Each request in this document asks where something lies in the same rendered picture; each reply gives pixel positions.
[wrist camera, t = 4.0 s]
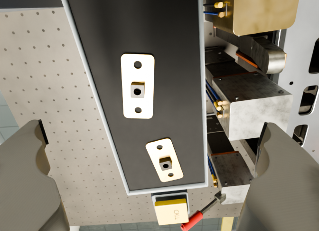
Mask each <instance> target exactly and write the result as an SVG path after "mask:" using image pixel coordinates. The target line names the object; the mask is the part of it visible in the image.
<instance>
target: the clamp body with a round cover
mask: <svg viewBox="0 0 319 231"><path fill-rule="evenodd" d="M298 3H299V0H203V10H204V22H212V23H213V28H218V29H220V30H224V31H226V32H229V33H232V34H234V35H237V36H238V37H239V36H242V35H249V34H255V33H262V32H268V31H274V30H282V29H288V28H290V27H291V26H292V25H293V24H294V22H295V19H296V14H297V9H298Z"/></svg>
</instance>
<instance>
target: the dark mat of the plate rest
mask: <svg viewBox="0 0 319 231"><path fill-rule="evenodd" d="M68 1H69V4H70V8H71V11H72V14H73V16H74V19H75V23H76V26H77V29H78V32H79V35H80V38H81V42H82V44H83V47H84V51H85V54H86V57H87V60H88V63H89V66H90V69H91V72H92V75H93V78H94V82H95V85H96V88H97V91H98V94H99V97H100V100H101V103H102V106H103V110H104V113H105V116H106V119H107V122H108V125H109V128H110V131H111V134H112V137H113V140H114V144H115V147H116V150H117V153H118V156H119V159H120V162H121V165H122V168H123V171H124V174H125V178H126V181H127V184H128V187H129V189H130V191H134V190H142V189H151V188H160V187H168V186H176V185H185V184H194V183H204V182H205V168H204V144H203V120H202V96H201V72H200V48H199V24H198V1H197V0H68ZM125 53H129V54H150V55H152V56H153V57H154V82H153V111H152V117H151V118H127V117H125V116H124V110H123V91H122V64H121V57H122V55H123V54H125ZM162 138H170V139H171V142H172V144H173V147H174V150H175V153H176V156H177V158H178V162H179V164H180V167H181V170H182V172H183V177H182V178H179V179H175V180H171V181H166V182H162V181H161V180H160V177H159V175H158V173H157V171H156V168H155V166H154V164H153V162H152V159H151V157H150V155H149V153H148V150H147V148H146V144H147V143H148V142H152V141H155V140H159V139H162Z"/></svg>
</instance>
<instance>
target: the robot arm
mask: <svg viewBox="0 0 319 231"><path fill-rule="evenodd" d="M47 144H49V143H48V139H47V136H46V132H45V130H44V127H43V123H42V120H41V119H39V120H36V119H34V120H30V121H29V122H27V123H26V124H25V125H24V126H23V127H21V128H20V129H19V130H18V131H17V132H16V133H14V134H13V135H12V136H11V137H10V138H8V139H7V140H6V141H5V142H3V143H2V144H1V145H0V231H70V225H69V222H68V218H67V215H66V211H65V208H64V205H63V202H62V199H61V196H60V193H59V190H58V187H57V184H56V182H55V180H54V179H53V178H51V177H49V176H48V173H49V171H50V164H49V162H48V159H47V155H46V152H45V147H46V145H47ZM257 146H259V147H260V150H261V154H260V156H259V159H258V162H257V165H256V167H255V171H256V173H257V175H258V177H257V178H254V179H253V180H252V181H251V184H250V186H249V189H248V192H247V195H246V197H245V200H244V203H243V205H242V208H241V212H240V215H239V218H238V222H237V225H236V230H237V231H319V164H318V163H317V162H316V161H315V160H314V158H313V157H312V156H311V155H310V154H309V153H308V152H307V151H306V150H305V149H304V148H303V147H301V146H300V145H299V144H298V143H297V142H296V141H295V140H293V139H292V138H291V137H290V136H289V135H288V134H287V133H286V132H284V131H283V130H282V129H281V128H280V127H279V126H278V125H276V124H275V123H272V122H268V123H267V122H264V124H263V128H262V131H261V134H260V137H259V140H258V144H257Z"/></svg>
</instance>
